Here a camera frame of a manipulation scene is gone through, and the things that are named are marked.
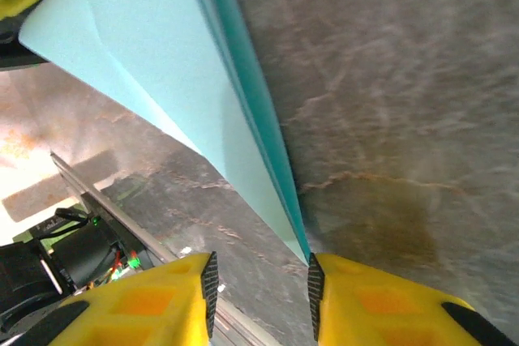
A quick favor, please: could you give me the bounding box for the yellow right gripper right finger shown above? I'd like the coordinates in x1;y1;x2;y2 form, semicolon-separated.
307;251;518;346

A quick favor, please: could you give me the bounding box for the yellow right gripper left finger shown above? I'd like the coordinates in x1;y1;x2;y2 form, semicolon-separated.
36;251;219;346

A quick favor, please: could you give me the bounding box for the light blue paper sheet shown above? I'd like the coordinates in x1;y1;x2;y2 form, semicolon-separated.
18;0;311;264

